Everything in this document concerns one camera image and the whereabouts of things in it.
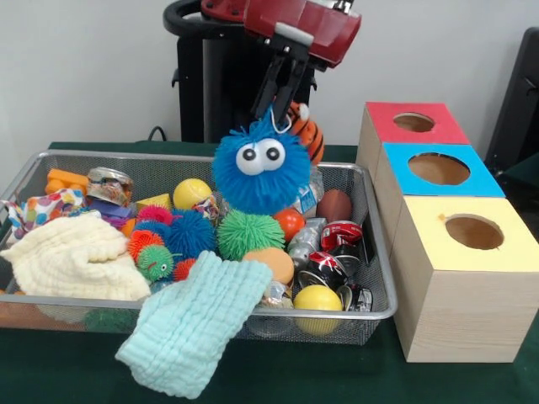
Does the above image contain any orange striped tiger plush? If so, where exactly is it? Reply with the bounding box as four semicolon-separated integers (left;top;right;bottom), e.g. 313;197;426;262
282;101;326;166

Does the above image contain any colourful patterned cloth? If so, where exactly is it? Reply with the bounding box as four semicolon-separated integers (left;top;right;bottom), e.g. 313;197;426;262
3;189;88;238

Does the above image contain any mint green cloth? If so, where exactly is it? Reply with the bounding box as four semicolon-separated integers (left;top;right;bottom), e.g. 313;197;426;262
115;252;272;400

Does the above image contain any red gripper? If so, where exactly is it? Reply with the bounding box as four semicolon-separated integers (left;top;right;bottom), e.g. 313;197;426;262
244;0;363;123

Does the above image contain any orange foam disc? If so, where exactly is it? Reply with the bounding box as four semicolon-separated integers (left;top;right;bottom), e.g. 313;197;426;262
243;247;296;285

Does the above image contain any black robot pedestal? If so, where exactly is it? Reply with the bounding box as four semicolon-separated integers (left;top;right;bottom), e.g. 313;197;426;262
164;0;338;144

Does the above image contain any cream knitted cloth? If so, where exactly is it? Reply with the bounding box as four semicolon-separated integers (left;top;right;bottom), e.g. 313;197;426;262
0;217;152;301

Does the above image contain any blue spiky ball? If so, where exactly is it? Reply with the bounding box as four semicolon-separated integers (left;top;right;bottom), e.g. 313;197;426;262
211;109;312;216
166;210;218;259

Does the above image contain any green spiky ball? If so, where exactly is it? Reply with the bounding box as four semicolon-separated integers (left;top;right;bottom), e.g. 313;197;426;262
217;210;286;260

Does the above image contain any wooden box with three holes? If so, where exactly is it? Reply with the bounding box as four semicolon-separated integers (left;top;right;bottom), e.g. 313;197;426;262
356;102;539;364

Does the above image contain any red soda can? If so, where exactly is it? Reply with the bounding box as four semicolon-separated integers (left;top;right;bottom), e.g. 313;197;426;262
320;221;365;253

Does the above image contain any brown toy football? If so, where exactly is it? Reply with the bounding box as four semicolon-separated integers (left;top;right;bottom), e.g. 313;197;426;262
318;189;353;225

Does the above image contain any dark green table cloth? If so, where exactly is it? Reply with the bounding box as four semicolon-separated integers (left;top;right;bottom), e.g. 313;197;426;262
0;141;539;404

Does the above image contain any yellow ball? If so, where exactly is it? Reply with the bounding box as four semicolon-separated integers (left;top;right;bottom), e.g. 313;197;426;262
173;178;213;210
293;284;344;334

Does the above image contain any clear mesh bin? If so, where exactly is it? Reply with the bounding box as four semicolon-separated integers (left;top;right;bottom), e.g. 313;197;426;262
0;151;398;343

